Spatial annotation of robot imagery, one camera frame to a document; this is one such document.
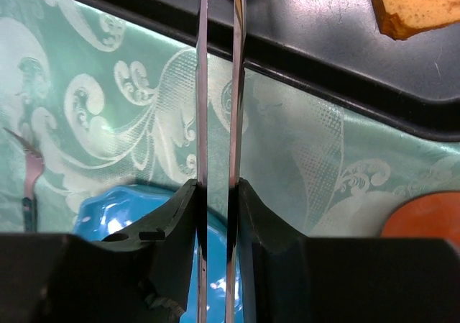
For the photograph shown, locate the metal tongs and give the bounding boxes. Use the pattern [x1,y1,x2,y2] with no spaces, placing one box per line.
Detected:
[195,0,249,323]

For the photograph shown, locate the bread slice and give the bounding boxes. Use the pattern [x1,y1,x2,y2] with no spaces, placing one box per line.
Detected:
[372,0,459,40]

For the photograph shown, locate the black baking tray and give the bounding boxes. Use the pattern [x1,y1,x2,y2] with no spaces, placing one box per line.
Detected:
[76,0,459,142]

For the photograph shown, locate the teal patterned placemat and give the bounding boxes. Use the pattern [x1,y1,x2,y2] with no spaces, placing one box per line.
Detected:
[1,0,459,236]

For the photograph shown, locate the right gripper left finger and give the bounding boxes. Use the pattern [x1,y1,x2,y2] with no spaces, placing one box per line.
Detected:
[1,180,196,322]

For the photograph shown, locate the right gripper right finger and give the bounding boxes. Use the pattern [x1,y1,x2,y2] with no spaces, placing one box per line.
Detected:
[238,180,459,322]

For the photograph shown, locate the orange mug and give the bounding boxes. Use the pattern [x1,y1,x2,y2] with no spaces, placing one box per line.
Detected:
[380,191,459,245]

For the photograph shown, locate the fork with teal handle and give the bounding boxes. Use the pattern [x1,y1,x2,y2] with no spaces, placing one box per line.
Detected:
[4,128,45,233]

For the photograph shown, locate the blue dotted plate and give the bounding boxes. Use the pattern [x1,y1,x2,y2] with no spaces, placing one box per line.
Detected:
[73,184,226,322]

